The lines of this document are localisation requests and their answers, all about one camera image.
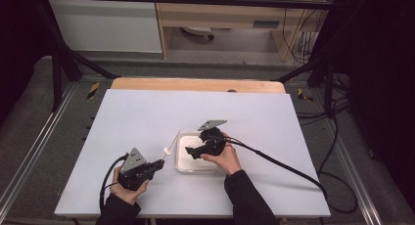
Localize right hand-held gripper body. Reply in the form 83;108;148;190
197;119;228;157

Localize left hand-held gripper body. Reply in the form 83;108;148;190
116;147;157;191

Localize white square tray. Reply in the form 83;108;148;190
174;131;222;174

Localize person's left hand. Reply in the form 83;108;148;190
110;167;151;206

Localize person's right hand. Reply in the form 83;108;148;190
200;131;244;177

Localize white table board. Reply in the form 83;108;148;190
54;89;332;219

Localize wooden table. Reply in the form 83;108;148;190
110;76;287;95

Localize yellow black tape strip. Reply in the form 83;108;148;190
86;81;101;100
297;87;315;104

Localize chair base with caster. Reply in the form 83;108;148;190
180;25;216;41

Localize light wooden desk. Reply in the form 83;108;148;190
153;0;328;62

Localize white cabinet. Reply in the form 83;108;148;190
48;0;163;54

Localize black curtain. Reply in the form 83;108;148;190
0;0;54;122
332;0;415;213

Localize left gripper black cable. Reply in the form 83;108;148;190
98;153;130;213

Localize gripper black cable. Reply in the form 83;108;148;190
223;113;359;215
98;153;130;213

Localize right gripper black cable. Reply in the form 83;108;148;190
223;113;359;215

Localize aluminium rail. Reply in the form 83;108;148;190
0;82;78;213
320;113;384;225

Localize black floor cables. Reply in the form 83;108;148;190
295;72;350;127

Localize black frame leg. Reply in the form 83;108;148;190
33;0;120;113
276;48;338;119

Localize hanging black cables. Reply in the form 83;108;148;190
281;0;328;67

